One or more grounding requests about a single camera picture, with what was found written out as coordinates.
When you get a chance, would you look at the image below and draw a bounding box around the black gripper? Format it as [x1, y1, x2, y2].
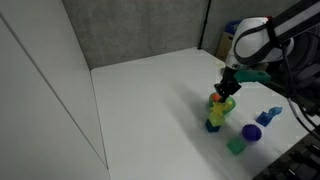
[213, 66, 243, 104]

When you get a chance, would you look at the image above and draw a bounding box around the round yellow spiky toy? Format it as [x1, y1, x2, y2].
[208, 101, 229, 127]

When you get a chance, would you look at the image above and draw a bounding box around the small yellow toy piece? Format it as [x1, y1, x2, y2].
[223, 99, 234, 112]

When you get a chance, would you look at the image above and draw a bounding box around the green translucent bowl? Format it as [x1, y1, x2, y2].
[208, 92, 237, 116]

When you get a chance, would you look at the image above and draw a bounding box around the dark blue toy block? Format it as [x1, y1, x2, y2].
[204, 118, 222, 134]

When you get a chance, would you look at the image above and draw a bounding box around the purple ball toy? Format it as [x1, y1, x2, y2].
[241, 123, 263, 142]

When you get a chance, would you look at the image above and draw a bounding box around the blue square toy block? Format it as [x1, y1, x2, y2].
[255, 111, 273, 128]

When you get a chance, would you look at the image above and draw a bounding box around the green square toy block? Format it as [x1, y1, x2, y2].
[226, 136, 248, 155]

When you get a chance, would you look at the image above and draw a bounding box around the light blue toy figure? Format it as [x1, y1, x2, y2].
[267, 106, 284, 118]

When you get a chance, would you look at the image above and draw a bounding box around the wooden toy storage shelf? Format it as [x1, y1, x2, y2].
[215, 19, 242, 63]

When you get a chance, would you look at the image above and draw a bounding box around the blue toy bin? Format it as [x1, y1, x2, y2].
[225, 19, 242, 35]

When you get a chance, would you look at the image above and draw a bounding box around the black vertical pole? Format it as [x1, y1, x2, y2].
[197, 0, 213, 51]

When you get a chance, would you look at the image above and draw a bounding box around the dark equipment rack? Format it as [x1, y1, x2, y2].
[258, 124, 320, 180]

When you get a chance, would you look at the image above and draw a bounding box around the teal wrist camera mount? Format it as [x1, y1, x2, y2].
[233, 68, 272, 85]

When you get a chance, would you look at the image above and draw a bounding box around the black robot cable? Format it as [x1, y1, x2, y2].
[279, 31, 320, 138]

